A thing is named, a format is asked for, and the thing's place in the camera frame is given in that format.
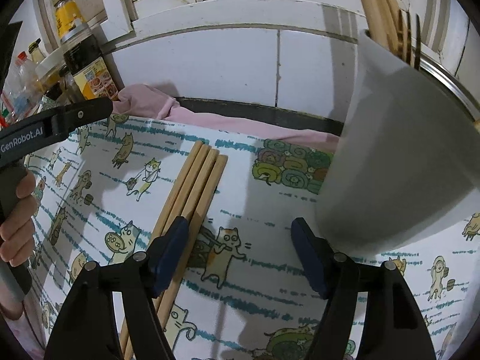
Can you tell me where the bamboo chopstick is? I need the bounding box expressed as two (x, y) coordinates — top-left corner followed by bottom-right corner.
(155, 148), (221, 308)
(120, 141), (203, 359)
(377, 0), (404, 59)
(123, 144), (212, 360)
(360, 0), (389, 50)
(157, 150), (228, 328)

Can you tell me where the metal fork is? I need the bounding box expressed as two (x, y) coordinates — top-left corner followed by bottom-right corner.
(397, 10), (422, 71)

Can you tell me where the pink sleeve forearm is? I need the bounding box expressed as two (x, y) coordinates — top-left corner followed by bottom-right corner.
(1, 284), (45, 359)

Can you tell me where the person left hand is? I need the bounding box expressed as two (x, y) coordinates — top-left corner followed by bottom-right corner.
(1, 171), (38, 267)

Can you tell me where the large clear oil bottle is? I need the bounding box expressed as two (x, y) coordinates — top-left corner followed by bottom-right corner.
(1, 51), (42, 125)

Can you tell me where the white lid spice jar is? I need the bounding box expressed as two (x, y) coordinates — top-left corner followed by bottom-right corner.
(35, 48), (70, 93)

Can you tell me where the black cap thin bottle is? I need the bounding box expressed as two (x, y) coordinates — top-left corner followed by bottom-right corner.
(28, 38), (46, 64)

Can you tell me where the yellow label sauce bottle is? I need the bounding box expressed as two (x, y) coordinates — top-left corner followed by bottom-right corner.
(53, 0), (119, 101)

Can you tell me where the cat pattern table cloth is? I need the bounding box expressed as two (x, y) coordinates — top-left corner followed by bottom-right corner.
(6, 114), (480, 360)

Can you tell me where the pink cloth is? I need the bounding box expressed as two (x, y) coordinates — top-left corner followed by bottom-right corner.
(113, 84), (339, 153)

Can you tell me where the white steel utensil cup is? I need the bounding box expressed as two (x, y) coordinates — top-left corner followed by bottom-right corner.
(316, 32), (479, 254)

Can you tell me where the white frame frosted window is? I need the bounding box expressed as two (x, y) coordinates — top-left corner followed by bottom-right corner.
(34, 0), (472, 63)

